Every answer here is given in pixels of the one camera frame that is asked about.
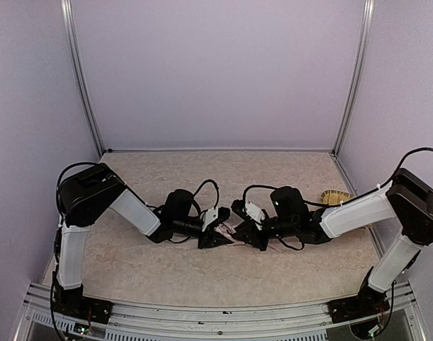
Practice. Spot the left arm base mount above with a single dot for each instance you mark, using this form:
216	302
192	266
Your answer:
75	305

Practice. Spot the aluminium front rail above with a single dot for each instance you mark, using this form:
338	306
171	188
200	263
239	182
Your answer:
189	311

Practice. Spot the aluminium frame post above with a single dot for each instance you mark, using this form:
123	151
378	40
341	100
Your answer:
70	32
367	17

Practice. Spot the left aluminium frame post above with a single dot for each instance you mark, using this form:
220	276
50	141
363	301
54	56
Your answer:
70	32

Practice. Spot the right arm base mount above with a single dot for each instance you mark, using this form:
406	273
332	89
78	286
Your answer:
358	306

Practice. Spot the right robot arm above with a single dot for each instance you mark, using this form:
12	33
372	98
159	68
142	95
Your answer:
404	197

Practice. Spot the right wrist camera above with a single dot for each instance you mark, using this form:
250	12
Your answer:
246	210

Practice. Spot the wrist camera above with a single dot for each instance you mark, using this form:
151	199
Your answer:
213	217
246	210

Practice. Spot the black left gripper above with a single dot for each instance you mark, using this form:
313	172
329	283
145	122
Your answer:
205	234

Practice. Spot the woven bamboo tray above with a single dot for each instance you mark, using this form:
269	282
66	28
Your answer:
337	197

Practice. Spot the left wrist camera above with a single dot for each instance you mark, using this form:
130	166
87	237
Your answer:
213	217

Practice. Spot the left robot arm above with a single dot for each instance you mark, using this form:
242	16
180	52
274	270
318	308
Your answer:
87	191

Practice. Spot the right aluminium frame post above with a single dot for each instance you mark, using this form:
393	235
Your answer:
367	17

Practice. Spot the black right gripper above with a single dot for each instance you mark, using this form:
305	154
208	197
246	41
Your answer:
258	234

